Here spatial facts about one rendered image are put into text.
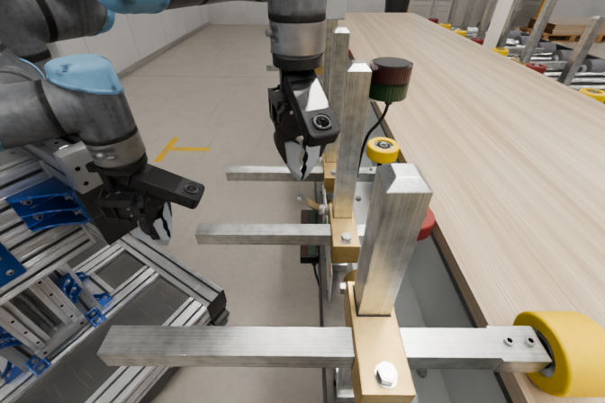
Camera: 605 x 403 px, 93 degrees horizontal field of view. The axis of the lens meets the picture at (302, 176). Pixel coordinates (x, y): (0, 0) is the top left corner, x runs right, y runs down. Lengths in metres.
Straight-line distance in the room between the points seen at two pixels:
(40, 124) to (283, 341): 0.39
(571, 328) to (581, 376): 0.04
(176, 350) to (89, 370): 0.97
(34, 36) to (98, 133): 0.35
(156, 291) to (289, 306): 0.57
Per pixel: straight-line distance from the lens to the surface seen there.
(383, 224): 0.24
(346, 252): 0.55
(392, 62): 0.46
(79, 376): 1.34
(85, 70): 0.47
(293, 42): 0.40
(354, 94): 0.45
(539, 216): 0.70
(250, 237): 0.58
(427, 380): 0.74
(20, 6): 0.79
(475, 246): 0.57
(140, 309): 1.37
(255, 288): 1.53
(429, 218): 0.58
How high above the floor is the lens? 1.28
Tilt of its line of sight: 37 degrees down
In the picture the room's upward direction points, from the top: straight up
